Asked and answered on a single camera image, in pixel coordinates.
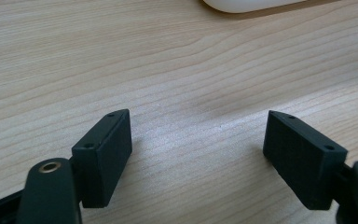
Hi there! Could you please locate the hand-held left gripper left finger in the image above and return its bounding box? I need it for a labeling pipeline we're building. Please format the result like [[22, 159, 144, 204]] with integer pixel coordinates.
[[71, 108, 133, 209]]

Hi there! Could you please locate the white plastic bin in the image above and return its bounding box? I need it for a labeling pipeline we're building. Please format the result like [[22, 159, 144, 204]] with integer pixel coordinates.
[[202, 0, 309, 14]]

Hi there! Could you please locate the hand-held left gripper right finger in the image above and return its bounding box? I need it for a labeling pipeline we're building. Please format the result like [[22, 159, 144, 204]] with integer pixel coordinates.
[[262, 110, 349, 210]]

